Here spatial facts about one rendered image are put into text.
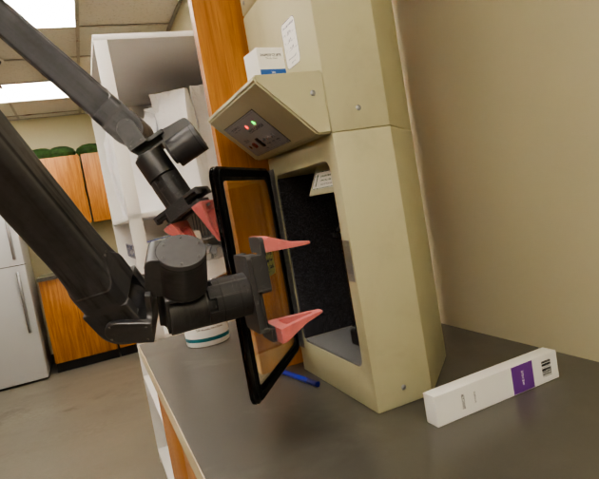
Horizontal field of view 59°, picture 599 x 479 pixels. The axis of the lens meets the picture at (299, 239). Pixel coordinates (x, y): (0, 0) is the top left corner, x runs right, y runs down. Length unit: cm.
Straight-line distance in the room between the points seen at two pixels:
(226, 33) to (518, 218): 74
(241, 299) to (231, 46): 71
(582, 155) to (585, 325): 32
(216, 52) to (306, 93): 41
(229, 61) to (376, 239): 56
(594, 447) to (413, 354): 30
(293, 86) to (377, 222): 26
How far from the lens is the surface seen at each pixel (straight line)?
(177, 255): 61
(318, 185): 97
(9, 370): 582
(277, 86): 84
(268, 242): 67
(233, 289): 67
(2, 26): 115
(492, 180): 122
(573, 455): 79
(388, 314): 90
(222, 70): 122
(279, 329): 69
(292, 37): 97
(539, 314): 120
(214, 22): 125
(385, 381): 92
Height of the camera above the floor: 132
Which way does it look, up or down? 4 degrees down
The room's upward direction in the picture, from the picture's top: 10 degrees counter-clockwise
